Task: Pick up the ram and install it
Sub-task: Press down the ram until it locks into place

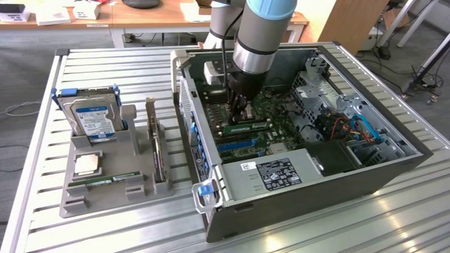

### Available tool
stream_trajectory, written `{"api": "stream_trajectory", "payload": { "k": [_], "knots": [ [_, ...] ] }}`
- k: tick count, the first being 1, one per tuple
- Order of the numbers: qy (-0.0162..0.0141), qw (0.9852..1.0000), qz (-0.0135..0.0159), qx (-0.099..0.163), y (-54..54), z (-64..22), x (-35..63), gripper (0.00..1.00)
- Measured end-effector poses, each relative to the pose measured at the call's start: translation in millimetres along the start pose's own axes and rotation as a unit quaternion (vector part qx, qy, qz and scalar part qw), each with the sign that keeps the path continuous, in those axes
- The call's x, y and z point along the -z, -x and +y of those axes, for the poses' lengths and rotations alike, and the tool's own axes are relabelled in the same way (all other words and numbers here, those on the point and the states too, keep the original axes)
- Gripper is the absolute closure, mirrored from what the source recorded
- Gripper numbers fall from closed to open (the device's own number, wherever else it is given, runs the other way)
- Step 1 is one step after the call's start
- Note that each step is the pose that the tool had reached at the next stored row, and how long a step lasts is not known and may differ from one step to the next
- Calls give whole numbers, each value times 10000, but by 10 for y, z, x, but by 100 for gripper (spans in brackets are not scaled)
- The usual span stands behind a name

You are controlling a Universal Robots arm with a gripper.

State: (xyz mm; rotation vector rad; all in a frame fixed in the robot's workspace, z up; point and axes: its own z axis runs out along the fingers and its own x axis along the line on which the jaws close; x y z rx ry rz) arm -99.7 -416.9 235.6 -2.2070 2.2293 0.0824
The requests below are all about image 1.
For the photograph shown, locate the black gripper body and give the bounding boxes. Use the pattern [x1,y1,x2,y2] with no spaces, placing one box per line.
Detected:
[227,71,268,103]

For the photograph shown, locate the green RAM stick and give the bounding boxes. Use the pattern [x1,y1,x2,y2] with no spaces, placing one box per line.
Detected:
[223,120,272,136]
[68,171,141,187]

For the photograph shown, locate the CPU in metal socket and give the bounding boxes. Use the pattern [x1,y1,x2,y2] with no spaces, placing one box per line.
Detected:
[223,101,263,122]

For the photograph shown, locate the black expansion slot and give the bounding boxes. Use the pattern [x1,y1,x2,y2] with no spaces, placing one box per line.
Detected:
[218,134,254,143]

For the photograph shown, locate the blue slot retainer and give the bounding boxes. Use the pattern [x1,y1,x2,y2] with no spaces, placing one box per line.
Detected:
[188,112,212,171]

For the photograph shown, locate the blue expansion slot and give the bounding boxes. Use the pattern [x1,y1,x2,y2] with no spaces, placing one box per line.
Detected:
[216,139,255,153]

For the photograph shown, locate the green motherboard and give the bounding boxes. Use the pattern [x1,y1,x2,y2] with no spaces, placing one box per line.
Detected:
[201,86,307,164]

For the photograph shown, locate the silver chipset heat sink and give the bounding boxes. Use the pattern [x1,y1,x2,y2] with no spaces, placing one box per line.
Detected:
[268,143,292,155]

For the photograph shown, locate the metal disk bay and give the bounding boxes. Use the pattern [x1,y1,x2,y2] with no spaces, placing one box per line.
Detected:
[290,69,352,128]

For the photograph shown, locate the green graphics card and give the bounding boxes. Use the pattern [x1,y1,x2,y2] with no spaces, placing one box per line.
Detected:
[144,96,168,184]

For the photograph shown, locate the grey power supply unit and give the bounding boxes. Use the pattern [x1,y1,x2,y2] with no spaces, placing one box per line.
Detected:
[214,148,324,208]

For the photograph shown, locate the white paper sheet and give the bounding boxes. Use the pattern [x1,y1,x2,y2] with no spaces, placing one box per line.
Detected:
[179,3,212,23]

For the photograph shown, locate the blue release tab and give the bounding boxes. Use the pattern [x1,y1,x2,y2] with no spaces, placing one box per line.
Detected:
[195,184,216,197]

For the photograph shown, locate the black fan shroud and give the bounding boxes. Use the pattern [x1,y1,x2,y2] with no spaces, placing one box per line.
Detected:
[304,139,363,178]

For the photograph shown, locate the brown cardboard box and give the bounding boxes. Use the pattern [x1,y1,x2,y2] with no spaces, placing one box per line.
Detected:
[195,0,216,15]

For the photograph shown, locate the grey parts rack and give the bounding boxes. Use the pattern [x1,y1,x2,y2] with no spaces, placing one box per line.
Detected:
[59,104,176,219]

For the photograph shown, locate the white box device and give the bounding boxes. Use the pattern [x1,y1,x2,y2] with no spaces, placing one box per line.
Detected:
[358,26,384,53]

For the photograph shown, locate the hard disk with blue label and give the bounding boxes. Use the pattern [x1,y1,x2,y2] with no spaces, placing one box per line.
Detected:
[51,84,123,143]

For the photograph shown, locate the black power brick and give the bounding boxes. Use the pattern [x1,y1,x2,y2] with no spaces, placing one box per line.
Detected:
[372,46,391,61]

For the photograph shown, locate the black PC case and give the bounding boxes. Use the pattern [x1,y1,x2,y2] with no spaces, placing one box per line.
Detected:
[169,41,434,244]

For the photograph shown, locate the dark round object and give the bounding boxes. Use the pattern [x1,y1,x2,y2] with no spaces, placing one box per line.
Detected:
[121,0,163,10]

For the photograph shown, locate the black stand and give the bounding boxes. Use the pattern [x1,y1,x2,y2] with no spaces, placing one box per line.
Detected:
[400,34,450,105]

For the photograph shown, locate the white carton box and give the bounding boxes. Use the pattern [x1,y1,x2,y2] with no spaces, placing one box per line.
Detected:
[72,1,101,21]

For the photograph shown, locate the white booklet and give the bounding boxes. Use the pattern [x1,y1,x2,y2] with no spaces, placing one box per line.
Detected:
[35,6,72,26]

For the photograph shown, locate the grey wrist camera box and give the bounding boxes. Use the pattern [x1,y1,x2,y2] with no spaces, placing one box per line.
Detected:
[203,61,230,85]

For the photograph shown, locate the black camera cable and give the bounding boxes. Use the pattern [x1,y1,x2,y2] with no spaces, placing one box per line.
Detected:
[220,10,247,88]

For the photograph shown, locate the red wire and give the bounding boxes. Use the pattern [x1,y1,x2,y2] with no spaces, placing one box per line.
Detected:
[332,117,352,132]

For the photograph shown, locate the blue flat wire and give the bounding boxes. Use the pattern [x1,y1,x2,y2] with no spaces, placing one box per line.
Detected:
[351,113,384,145]

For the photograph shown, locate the white table frame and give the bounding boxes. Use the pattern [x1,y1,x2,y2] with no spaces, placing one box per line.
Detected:
[378,0,445,48]

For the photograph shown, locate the white floor cable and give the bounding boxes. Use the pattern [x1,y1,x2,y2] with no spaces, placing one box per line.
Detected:
[5,101,43,117]

